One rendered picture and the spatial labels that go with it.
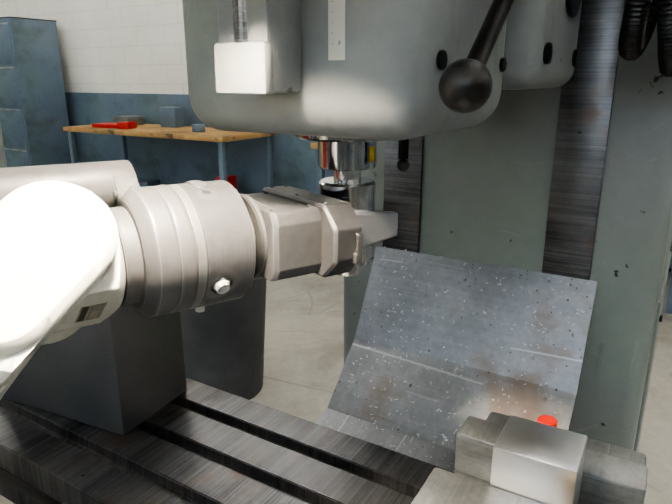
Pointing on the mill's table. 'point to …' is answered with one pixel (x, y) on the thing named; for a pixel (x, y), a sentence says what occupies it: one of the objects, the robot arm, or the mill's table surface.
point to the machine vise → (594, 490)
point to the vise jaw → (463, 491)
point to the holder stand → (107, 371)
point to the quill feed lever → (474, 65)
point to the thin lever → (403, 155)
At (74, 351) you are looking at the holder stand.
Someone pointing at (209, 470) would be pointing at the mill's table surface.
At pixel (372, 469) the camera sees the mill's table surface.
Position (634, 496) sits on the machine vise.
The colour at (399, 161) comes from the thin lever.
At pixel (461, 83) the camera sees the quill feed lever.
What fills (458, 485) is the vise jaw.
